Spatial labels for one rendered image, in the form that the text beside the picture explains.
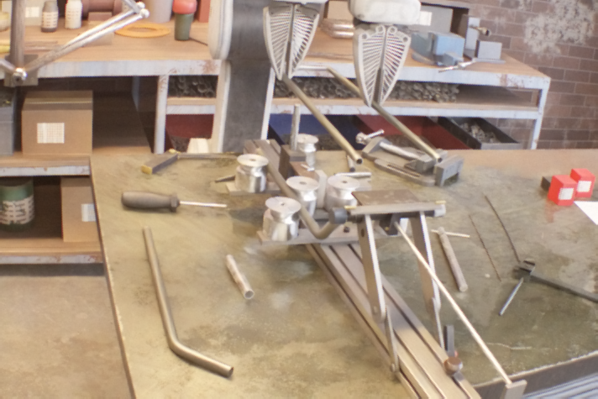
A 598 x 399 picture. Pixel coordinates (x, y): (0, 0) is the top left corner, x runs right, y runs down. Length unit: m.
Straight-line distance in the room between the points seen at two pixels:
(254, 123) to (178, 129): 1.25
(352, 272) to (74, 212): 1.72
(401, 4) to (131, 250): 0.53
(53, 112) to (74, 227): 0.45
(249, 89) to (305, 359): 0.94
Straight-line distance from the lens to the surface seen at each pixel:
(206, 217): 1.18
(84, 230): 2.64
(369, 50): 1.04
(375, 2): 1.01
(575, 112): 4.34
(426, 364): 0.85
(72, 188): 2.57
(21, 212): 2.70
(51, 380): 2.18
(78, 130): 2.47
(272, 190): 1.19
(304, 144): 1.41
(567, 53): 4.16
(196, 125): 2.97
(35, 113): 2.46
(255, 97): 1.71
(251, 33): 1.57
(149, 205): 1.18
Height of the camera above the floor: 1.41
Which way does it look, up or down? 22 degrees down
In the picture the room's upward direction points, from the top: 7 degrees clockwise
